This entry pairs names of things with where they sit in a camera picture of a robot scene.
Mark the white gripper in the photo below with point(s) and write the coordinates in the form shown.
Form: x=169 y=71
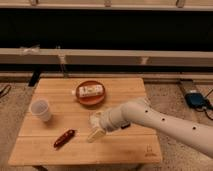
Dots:
x=102 y=118

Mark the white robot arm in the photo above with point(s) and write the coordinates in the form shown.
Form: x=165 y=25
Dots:
x=139 y=111

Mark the orange round plate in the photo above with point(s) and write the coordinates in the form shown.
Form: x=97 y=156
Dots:
x=93 y=100

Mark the white tube on plate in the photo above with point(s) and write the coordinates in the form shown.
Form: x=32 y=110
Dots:
x=88 y=91

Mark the black rectangular red-topped object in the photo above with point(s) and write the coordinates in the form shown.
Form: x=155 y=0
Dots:
x=125 y=126

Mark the red brown oblong object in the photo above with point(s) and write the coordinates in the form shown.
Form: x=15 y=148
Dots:
x=64 y=138

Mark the wooden table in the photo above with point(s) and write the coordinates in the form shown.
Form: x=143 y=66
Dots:
x=34 y=144

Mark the blue device on floor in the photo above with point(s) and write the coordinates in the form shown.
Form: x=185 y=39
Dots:
x=196 y=100

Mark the long grey metal beam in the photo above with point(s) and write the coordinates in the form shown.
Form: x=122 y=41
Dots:
x=105 y=57

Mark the black bracket under beam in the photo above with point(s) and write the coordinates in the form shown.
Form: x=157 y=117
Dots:
x=35 y=77

